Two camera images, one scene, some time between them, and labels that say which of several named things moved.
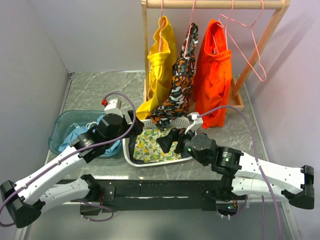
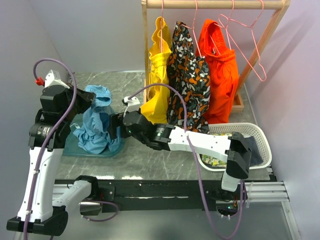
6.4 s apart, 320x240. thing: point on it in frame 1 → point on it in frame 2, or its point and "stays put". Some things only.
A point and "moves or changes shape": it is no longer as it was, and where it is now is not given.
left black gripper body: x=128 y=135 → x=70 y=92
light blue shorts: x=79 y=131 moves or changes shape
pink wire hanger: x=262 y=7 stays put
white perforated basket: x=179 y=124 → x=251 y=129
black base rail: x=134 y=195 stays put
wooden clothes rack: x=236 y=97 stays put
